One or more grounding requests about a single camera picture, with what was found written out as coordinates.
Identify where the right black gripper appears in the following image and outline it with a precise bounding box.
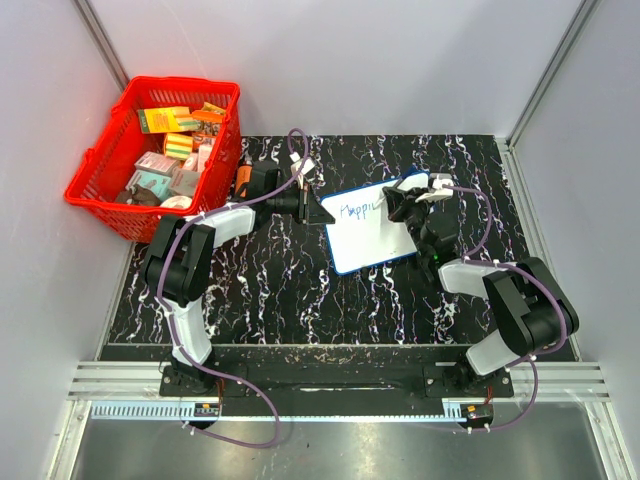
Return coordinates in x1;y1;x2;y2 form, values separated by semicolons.
385;188;436;260

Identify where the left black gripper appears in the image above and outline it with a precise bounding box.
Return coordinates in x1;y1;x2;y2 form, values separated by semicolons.
268;183;335;227

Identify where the blue-framed whiteboard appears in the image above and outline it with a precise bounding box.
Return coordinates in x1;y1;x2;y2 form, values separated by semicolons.
320;179;416;275

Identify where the white marker with blue cap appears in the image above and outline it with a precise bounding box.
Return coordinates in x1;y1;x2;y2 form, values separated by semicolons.
372;192;394;209

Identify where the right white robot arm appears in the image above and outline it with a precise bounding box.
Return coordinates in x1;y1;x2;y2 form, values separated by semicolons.
382;174;579;396

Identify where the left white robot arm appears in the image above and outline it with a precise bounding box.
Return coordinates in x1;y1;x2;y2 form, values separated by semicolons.
143;156;335;396

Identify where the orange pump bottle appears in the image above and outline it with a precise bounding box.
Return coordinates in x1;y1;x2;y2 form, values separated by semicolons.
234;155;253;198

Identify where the white tape roll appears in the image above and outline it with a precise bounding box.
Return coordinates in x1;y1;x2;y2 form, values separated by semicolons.
160;195;192;210

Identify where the orange snack packet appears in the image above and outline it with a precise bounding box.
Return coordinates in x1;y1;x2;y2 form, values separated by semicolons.
191;102;226;136

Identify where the striped yellow sponge pack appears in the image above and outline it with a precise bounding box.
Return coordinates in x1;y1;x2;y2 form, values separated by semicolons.
163;133;194;159

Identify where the red plastic shopping basket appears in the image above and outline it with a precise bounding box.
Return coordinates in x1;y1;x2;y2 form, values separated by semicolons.
64;76;242;243

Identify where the teal white box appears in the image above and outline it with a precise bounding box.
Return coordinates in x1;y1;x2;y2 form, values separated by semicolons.
126;170;171;202

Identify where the yellow green box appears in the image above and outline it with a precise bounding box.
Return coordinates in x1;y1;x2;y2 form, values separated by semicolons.
137;106;194;134

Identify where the pink white box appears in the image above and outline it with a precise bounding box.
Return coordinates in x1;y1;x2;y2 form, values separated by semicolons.
134;151;180;177

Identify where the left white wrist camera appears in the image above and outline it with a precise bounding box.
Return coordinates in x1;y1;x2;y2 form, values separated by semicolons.
289;152;315;183

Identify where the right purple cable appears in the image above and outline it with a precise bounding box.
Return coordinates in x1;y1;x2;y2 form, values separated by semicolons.
439;185;571;432

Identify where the purple cable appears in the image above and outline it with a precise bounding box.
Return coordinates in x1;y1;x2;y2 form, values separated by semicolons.
439;185;571;432
155;128;309;448

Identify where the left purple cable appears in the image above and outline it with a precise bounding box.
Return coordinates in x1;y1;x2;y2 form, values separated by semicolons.
155;128;309;448

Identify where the aluminium frame rail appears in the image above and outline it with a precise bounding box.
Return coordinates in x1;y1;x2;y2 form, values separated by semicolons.
68;362;610;422

